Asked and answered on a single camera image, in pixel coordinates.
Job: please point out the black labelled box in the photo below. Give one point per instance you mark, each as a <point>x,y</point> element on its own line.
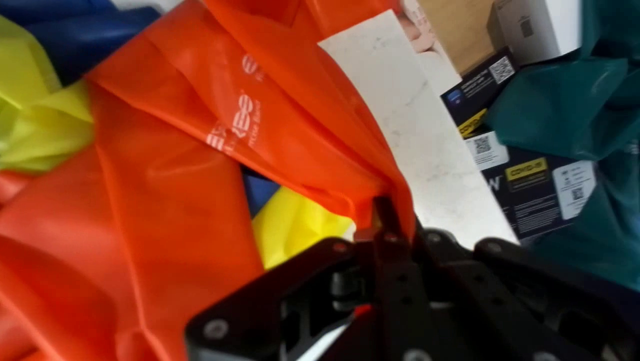
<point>538,192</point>

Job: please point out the teal plastic bag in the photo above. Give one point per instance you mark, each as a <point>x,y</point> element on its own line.
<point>587,106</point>

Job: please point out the orange resistance band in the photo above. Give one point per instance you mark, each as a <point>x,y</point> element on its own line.
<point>110,252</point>

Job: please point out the brown cardboard box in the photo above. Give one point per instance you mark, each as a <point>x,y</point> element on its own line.
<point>462,29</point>

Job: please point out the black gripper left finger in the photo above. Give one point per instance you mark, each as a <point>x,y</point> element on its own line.
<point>288,309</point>

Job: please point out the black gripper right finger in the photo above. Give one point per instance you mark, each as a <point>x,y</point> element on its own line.
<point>518,306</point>

